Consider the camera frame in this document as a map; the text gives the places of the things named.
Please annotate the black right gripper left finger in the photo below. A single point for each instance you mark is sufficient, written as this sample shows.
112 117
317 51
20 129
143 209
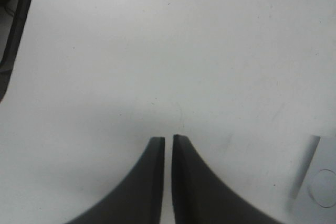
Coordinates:
138 198

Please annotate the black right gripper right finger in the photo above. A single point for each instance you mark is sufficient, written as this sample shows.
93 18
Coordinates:
199 196

